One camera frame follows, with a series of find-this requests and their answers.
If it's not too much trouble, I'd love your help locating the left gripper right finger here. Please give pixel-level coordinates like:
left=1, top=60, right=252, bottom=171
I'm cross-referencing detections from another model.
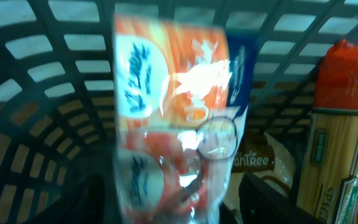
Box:
left=239, top=172, right=320, bottom=224

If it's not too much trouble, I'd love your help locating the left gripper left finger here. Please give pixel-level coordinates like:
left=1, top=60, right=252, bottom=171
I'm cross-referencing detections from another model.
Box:
left=26, top=174, right=104, bottom=224

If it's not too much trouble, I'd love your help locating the beige Pantree snack bag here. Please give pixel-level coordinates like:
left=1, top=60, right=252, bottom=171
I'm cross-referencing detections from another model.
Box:
left=224, top=131, right=296, bottom=210

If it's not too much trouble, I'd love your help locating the red spaghetti pasta package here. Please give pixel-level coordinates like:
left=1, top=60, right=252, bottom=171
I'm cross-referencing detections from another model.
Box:
left=296, top=40, right=358, bottom=223

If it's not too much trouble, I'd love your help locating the Kleenex tissue multipack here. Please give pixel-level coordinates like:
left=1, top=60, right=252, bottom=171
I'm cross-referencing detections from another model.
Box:
left=112, top=15, right=258, bottom=223

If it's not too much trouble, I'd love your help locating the grey plastic mesh basket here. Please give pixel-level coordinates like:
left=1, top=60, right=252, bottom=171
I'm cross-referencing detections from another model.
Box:
left=0, top=0, right=358, bottom=223

